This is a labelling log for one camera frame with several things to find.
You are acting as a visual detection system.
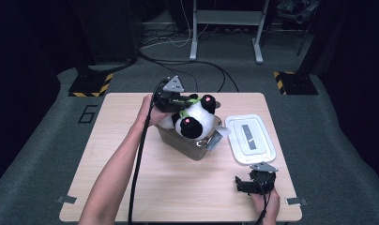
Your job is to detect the dark cabinet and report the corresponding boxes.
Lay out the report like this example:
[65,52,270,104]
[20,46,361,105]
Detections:
[72,0,143,64]

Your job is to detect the black floor cables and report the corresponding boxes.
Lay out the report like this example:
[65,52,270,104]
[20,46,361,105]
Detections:
[136,29,241,94]

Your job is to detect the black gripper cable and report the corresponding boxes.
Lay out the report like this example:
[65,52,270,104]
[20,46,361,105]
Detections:
[253,182,274,225]
[127,79,167,225]

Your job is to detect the black base with yellow stripes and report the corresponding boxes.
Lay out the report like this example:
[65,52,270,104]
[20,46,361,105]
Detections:
[273,70,320,97]
[68,71,114,98]

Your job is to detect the dark equipment pile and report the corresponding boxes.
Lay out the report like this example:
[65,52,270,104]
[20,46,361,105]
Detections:
[275,0,321,25]

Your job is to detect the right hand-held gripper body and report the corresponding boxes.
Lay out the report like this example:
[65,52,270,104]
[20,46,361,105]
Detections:
[248,161,279,196]

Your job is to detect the white metal stand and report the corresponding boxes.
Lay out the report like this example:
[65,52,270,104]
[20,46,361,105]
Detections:
[189,0,270,66]

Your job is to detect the panda plush toy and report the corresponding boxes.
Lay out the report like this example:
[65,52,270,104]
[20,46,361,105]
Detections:
[159,93,233,142]

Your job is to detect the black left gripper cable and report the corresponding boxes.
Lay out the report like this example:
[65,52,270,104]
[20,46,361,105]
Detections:
[127,79,167,225]

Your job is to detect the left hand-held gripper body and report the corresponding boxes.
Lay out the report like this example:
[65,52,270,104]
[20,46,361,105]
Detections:
[152,74,186,114]

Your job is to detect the grey tape strip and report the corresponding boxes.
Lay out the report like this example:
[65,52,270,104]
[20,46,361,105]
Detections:
[55,194,78,205]
[285,197,310,206]

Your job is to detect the person's right hand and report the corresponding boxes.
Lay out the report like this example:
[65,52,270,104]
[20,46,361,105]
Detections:
[250,187,281,220]

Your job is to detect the white floor cable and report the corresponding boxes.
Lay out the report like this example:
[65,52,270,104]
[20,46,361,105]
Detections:
[140,0,211,51]

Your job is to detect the white plastic box lid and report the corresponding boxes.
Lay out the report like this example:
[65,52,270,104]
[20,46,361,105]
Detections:
[224,113,278,166]

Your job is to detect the person's left hand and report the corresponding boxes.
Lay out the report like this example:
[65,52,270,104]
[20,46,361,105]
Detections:
[136,94,175,128]

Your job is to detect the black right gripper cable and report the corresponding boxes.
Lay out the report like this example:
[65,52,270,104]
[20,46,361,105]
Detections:
[253,182,274,225]

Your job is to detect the clear plastic storage box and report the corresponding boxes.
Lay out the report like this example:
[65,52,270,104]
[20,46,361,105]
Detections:
[156,114,225,161]

